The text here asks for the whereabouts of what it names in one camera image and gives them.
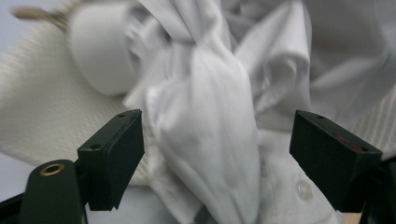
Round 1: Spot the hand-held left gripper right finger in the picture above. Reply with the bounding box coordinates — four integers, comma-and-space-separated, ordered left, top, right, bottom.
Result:
289, 109, 384, 214

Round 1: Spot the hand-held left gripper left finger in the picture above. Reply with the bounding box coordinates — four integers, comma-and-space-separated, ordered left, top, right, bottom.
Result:
77, 108, 146, 212

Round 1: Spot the cream drawstring laundry bag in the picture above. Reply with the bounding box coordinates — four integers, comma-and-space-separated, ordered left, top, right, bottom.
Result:
0, 5, 396, 189

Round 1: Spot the white table mat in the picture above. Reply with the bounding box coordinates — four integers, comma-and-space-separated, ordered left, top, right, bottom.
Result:
0, 0, 200, 224

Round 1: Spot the white shirt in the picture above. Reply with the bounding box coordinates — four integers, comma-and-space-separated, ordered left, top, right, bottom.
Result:
66, 0, 396, 224

